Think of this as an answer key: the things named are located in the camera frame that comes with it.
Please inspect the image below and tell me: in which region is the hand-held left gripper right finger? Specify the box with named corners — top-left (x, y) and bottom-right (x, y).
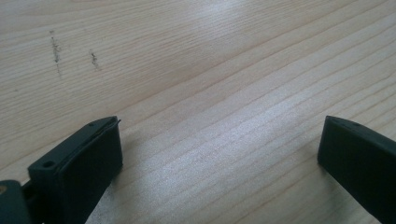
top-left (317, 115), bottom-right (396, 224)

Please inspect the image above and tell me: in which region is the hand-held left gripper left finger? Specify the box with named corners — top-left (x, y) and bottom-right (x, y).
top-left (27, 116), bottom-right (123, 224)

